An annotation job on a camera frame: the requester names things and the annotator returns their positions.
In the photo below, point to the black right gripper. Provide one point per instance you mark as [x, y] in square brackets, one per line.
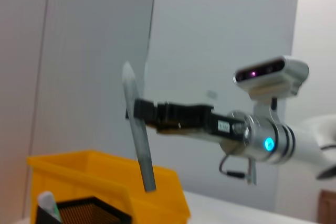
[225, 127]

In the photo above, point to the grey glitter pen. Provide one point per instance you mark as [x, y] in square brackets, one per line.
[143, 150]

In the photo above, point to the black mesh pen holder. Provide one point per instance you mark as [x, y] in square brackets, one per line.
[86, 211]

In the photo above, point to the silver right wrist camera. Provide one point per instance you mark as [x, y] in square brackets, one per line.
[275, 77]

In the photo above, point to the green pen with white clip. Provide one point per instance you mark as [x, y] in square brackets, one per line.
[48, 203]

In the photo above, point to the yellow plastic bin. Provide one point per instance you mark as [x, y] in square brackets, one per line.
[110, 171]

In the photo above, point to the brown cardboard box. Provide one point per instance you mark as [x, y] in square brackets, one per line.
[328, 205]

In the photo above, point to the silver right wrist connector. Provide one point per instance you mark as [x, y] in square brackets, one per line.
[251, 172]

